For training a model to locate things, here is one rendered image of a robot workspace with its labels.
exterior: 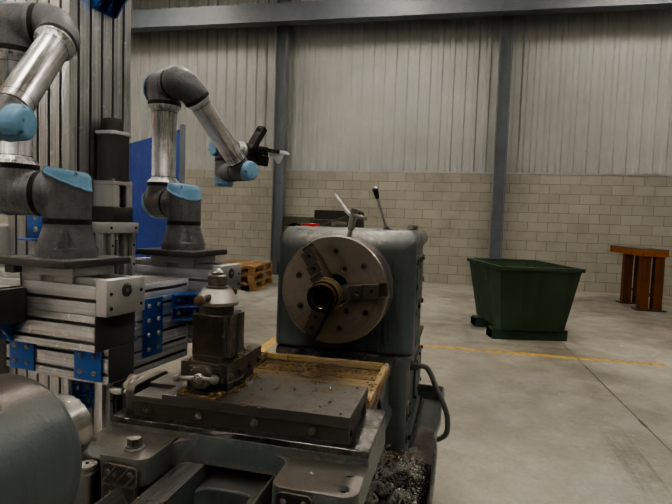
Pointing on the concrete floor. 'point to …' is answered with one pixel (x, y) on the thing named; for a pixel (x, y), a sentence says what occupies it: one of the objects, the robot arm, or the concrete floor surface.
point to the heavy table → (642, 276)
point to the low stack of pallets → (254, 273)
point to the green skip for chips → (523, 298)
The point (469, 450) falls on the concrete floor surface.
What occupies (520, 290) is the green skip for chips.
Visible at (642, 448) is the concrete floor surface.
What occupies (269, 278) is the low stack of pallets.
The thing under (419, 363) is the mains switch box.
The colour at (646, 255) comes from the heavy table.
